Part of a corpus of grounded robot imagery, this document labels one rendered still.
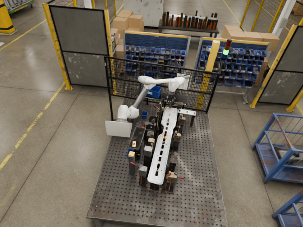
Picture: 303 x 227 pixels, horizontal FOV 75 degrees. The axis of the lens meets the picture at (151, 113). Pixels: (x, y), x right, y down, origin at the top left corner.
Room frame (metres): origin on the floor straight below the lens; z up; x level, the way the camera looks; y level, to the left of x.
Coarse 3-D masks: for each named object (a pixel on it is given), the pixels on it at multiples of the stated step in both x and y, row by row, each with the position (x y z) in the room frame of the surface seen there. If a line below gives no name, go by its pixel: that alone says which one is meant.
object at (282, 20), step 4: (288, 0) 5.91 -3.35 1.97; (292, 0) 5.83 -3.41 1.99; (288, 4) 5.84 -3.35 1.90; (292, 4) 5.83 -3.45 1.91; (284, 8) 5.93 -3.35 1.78; (288, 8) 5.81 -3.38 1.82; (292, 8) 5.83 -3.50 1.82; (284, 12) 5.84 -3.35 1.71; (288, 12) 5.83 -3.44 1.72; (280, 16) 5.93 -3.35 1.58; (284, 16) 5.81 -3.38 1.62; (288, 16) 5.83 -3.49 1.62; (280, 20) 5.84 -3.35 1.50; (284, 20) 5.74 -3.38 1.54; (288, 20) 5.74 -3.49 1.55; (276, 24) 5.94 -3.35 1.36; (280, 24) 5.74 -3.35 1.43; (284, 24) 5.73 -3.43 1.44; (276, 28) 5.85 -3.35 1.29; (280, 28) 5.83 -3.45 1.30; (272, 32) 5.96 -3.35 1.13; (276, 32) 5.81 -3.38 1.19; (280, 32) 5.83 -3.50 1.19; (268, 52) 5.83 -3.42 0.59; (268, 56) 5.83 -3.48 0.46
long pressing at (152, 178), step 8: (168, 112) 2.35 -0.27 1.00; (176, 112) 2.37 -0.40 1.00; (168, 128) 2.00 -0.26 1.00; (160, 136) 1.83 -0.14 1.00; (168, 136) 1.84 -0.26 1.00; (160, 144) 1.70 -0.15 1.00; (168, 144) 1.70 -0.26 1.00; (168, 152) 1.57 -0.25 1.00; (152, 160) 1.43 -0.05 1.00; (152, 168) 1.31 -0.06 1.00; (160, 168) 1.32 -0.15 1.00; (152, 176) 1.21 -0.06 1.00; (160, 176) 1.22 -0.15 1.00; (160, 184) 1.12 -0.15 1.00
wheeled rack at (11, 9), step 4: (16, 0) 10.51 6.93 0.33; (32, 0) 10.79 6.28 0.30; (16, 4) 9.98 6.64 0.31; (20, 4) 10.15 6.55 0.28; (24, 4) 10.19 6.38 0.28; (28, 4) 10.33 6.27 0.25; (8, 8) 9.35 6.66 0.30; (12, 8) 9.44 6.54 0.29; (16, 8) 9.50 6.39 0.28; (20, 8) 9.65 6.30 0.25; (8, 12) 8.95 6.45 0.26; (12, 12) 9.05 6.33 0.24; (12, 16) 9.05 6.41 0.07
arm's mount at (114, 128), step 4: (108, 124) 2.05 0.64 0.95; (112, 124) 2.05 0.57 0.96; (116, 124) 2.04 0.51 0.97; (120, 124) 2.04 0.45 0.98; (124, 124) 2.04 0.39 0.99; (128, 124) 2.03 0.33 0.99; (108, 128) 2.05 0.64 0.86; (112, 128) 2.05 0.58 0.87; (116, 128) 2.04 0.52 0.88; (120, 128) 2.04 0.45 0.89; (124, 128) 2.04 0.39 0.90; (128, 128) 2.03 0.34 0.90; (108, 132) 2.05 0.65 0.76; (112, 132) 2.05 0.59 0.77; (116, 132) 2.04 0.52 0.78; (120, 132) 2.04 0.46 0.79; (124, 132) 2.04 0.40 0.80; (128, 132) 2.03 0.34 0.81; (124, 136) 2.04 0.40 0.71; (128, 136) 2.03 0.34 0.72
